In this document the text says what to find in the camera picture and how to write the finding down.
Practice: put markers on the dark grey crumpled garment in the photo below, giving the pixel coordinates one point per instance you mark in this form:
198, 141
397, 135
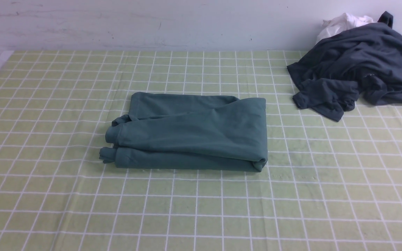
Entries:
362, 58

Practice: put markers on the green checked tablecloth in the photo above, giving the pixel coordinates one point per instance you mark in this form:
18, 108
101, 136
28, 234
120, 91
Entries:
327, 186

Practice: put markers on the green long-sleeved shirt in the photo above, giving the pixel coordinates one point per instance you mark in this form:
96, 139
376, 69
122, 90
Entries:
167, 131

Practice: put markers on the white crumpled garment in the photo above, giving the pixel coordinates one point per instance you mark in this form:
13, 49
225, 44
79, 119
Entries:
342, 23

